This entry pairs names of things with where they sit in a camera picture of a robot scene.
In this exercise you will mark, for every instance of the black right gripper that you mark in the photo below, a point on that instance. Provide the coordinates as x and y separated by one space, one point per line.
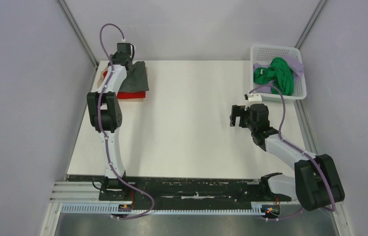
239 111

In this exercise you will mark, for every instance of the left aluminium corner post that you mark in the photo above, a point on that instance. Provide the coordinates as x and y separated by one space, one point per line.
77 31

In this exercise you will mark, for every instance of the aluminium corner post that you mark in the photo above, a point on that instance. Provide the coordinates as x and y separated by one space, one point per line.
77 31
311 22

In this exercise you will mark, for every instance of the white plastic laundry basket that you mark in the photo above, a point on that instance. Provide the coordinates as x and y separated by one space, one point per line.
264 54

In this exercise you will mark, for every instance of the white slotted cable duct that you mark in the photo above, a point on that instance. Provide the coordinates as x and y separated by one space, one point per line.
119 210

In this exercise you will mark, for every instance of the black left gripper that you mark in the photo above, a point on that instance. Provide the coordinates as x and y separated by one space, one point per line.
130 59

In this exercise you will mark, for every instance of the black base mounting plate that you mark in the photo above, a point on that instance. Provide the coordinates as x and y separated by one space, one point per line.
172 193

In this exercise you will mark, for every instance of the aluminium frame rails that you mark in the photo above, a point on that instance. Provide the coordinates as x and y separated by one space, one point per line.
86 189

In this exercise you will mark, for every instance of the red folded t shirt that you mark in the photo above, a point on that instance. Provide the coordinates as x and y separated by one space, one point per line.
113 81

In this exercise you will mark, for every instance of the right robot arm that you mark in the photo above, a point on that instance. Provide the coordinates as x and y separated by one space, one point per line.
316 183

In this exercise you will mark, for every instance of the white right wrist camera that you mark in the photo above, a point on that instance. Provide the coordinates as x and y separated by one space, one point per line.
253 97

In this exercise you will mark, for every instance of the lilac t shirt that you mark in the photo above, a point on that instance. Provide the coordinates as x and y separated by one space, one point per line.
296 67

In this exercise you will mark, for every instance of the beige folded t shirt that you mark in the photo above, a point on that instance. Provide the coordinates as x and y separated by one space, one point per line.
99 81

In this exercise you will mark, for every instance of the green t shirt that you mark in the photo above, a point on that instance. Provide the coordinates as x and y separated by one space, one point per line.
278 74

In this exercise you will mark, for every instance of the right aluminium corner post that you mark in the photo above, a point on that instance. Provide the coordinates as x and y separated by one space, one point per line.
311 22

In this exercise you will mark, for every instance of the grey t shirt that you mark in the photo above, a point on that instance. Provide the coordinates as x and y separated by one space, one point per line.
136 79

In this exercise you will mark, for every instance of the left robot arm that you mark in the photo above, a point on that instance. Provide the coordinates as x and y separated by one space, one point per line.
106 117

